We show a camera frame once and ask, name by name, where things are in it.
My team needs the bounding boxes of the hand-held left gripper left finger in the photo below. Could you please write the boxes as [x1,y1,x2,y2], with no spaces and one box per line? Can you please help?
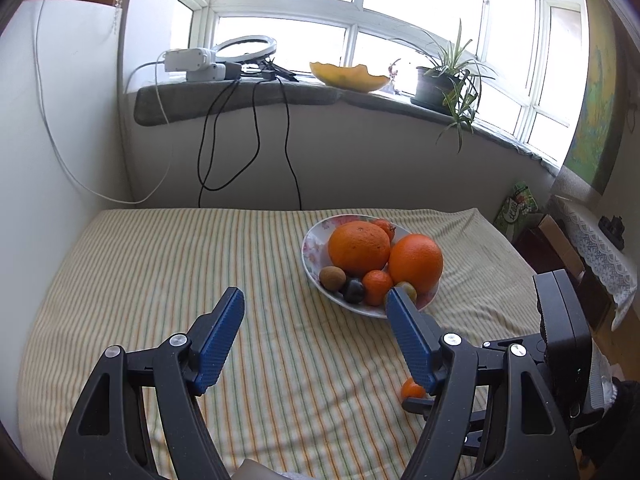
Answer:
[52,286,246,480]

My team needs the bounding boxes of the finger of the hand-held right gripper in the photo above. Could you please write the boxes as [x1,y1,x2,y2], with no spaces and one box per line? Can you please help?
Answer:
[401,395,439,418]
[480,338,544,361]

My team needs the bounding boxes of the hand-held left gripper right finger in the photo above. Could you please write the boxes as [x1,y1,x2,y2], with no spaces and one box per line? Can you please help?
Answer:
[386,286,581,480]

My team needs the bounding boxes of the dark round fruit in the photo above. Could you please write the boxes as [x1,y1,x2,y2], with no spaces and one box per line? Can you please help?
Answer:
[341,278,366,304]

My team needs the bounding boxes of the medium orange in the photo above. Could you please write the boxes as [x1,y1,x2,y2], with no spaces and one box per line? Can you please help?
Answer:
[388,233,444,296]

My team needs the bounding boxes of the brown round fruit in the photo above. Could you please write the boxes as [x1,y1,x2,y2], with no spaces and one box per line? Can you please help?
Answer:
[320,266,347,292]

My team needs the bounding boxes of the large orange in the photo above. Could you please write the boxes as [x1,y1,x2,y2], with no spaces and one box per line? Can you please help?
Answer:
[327,221,392,272]

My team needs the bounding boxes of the small tangerine with stem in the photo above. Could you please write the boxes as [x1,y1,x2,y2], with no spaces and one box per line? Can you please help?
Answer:
[370,218,397,241]

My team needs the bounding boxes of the floral white plate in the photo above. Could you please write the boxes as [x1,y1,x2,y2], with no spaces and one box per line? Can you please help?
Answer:
[301,214,441,319]

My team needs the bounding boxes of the person's right forearm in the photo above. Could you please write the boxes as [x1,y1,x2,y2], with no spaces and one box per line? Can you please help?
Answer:
[575,377,640,480]

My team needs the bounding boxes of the white lace cloth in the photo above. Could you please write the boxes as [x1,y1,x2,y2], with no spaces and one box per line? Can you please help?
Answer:
[550,195,640,331]

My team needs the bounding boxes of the striped tablecloth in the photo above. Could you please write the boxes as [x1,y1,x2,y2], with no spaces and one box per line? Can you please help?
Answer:
[17,206,571,480]

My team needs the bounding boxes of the cardboard box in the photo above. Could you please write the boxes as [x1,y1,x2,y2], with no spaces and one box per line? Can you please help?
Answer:
[515,214,586,281]

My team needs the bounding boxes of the small black object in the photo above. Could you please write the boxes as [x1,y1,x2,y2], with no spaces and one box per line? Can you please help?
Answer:
[599,215,626,251]

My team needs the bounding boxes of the pale cloth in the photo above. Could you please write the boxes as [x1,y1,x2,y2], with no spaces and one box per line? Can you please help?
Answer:
[232,457,326,480]

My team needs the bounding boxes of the green printed bag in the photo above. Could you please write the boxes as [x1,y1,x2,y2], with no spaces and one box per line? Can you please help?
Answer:
[494,181,538,233]

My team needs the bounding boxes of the potted spider plant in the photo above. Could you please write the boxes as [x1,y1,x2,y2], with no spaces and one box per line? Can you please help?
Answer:
[395,19,498,153]

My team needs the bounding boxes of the yellow wavy bowl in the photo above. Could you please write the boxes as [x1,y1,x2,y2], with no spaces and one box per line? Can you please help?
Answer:
[309,61,392,93]

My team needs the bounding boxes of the white power adapter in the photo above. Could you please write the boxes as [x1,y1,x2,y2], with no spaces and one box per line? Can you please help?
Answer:
[186,64,228,82]

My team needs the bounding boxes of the white power strip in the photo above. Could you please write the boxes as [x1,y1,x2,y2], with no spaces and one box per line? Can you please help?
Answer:
[165,47,218,72]

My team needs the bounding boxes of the looped black cable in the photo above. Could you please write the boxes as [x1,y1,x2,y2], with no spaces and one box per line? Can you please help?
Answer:
[198,79,263,208]

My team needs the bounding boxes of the yellow-green wall poster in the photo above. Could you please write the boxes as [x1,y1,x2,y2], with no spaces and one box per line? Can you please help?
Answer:
[562,0,633,196]

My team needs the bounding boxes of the ring light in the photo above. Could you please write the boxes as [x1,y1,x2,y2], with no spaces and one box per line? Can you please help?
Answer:
[212,34,278,68]

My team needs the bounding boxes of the white cable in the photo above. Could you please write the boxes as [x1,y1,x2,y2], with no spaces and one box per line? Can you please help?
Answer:
[40,0,173,204]

